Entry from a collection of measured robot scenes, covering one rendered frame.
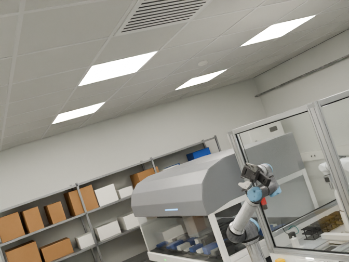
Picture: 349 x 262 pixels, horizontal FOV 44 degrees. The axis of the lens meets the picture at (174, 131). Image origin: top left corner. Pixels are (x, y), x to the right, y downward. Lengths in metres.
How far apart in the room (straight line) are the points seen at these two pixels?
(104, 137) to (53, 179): 1.03
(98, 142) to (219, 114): 2.30
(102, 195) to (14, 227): 1.26
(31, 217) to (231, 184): 3.23
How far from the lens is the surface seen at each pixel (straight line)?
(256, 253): 2.80
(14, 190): 6.77
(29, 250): 6.36
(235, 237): 2.67
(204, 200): 3.79
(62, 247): 6.45
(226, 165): 3.93
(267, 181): 2.35
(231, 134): 3.56
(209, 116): 7.80
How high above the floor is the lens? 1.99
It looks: 2 degrees up
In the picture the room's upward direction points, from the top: 19 degrees counter-clockwise
